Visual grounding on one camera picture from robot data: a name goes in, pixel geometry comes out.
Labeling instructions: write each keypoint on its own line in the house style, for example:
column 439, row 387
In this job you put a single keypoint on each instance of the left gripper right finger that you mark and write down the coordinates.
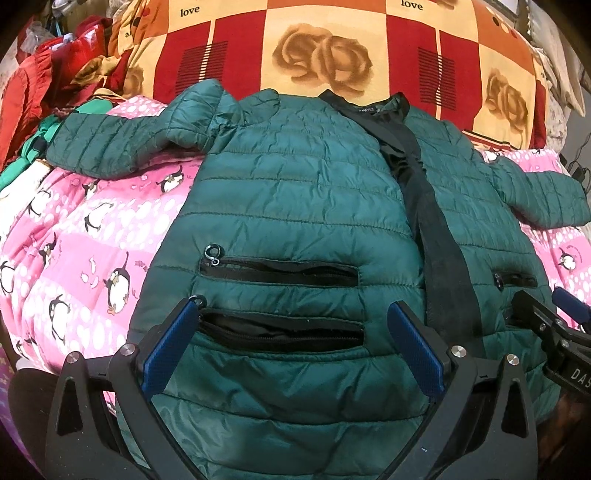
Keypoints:
column 480, row 424

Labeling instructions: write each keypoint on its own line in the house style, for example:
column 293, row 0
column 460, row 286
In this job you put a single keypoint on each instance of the red orange rose blanket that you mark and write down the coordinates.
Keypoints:
column 457, row 60

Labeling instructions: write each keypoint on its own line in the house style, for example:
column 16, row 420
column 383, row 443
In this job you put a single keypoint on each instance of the red clothes pile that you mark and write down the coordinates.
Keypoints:
column 48, row 79

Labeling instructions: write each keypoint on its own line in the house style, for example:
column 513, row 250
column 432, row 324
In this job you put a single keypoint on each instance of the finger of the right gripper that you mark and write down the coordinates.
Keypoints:
column 530, row 314
column 575, row 308

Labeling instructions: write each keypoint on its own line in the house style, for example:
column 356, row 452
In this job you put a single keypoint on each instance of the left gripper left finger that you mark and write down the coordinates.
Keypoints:
column 103, row 423

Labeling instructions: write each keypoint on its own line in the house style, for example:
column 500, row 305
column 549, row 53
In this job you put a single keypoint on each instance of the green garment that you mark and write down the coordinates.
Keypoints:
column 36, row 146

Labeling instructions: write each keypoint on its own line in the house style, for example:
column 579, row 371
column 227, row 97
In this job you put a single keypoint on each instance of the dark green puffer jacket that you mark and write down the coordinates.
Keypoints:
column 307, row 219

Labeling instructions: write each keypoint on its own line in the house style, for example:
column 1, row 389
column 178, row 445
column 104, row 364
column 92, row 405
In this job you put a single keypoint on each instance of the pink penguin bedsheet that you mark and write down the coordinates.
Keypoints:
column 80, row 228

